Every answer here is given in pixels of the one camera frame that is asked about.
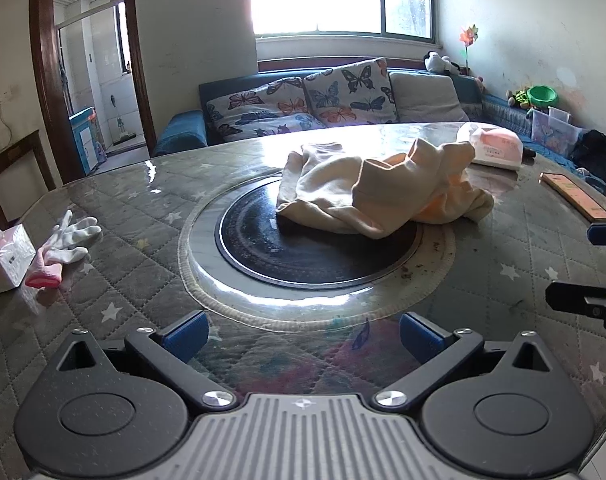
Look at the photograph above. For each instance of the green plastic bowl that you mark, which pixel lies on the green plastic bowl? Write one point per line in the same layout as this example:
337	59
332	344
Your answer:
543	95

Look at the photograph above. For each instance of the blue sofa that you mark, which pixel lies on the blue sofa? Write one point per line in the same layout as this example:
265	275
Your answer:
180	132

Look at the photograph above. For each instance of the panda plush toy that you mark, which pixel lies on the panda plush toy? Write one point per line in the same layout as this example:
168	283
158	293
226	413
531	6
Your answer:
439	62

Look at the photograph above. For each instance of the dark wooden sideboard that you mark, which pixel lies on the dark wooden sideboard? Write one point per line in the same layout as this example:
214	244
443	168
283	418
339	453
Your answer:
13	152

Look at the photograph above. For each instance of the long brown flat box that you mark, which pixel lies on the long brown flat box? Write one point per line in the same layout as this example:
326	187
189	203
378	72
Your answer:
575	197

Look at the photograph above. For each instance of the cream garment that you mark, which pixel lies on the cream garment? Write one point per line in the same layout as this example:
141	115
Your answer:
383	190

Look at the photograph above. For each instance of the dark wooden door frame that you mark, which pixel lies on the dark wooden door frame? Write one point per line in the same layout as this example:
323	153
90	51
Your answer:
43	60

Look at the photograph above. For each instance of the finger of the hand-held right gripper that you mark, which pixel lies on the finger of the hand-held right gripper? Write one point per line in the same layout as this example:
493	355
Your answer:
580	297
605	234

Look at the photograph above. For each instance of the square butterfly print cushion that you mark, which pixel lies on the square butterfly print cushion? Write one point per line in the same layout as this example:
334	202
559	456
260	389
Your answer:
348	92

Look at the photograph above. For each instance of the blue white carton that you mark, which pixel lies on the blue white carton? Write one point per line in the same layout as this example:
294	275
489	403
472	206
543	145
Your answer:
85	140

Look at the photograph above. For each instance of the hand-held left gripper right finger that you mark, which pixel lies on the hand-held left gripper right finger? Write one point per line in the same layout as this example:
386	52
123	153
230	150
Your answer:
420	337

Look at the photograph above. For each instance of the wide butterfly print cushion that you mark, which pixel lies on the wide butterfly print cushion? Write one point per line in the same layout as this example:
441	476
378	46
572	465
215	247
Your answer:
258	110

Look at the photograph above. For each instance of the clear plastic storage box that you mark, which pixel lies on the clear plastic storage box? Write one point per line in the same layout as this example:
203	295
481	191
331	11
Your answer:
555	132

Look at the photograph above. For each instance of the white pink tissue box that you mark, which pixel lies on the white pink tissue box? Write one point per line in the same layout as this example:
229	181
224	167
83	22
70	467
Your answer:
8	260

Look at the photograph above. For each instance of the round glass turntable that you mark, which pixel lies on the round glass turntable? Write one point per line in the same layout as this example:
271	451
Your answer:
203	280

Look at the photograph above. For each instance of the pink tissue pack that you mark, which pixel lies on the pink tissue pack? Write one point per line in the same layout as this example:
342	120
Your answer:
493	147

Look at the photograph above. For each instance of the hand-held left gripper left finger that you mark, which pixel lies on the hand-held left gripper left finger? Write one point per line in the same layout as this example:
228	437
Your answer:
185	334

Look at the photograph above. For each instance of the black bag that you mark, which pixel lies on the black bag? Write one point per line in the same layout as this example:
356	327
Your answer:
595	155

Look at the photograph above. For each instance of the colourful pinwheel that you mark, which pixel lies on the colourful pinwheel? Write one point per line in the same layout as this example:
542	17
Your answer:
468	40

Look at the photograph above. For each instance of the grey cushion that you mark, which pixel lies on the grey cushion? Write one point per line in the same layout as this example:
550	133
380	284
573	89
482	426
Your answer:
425	97

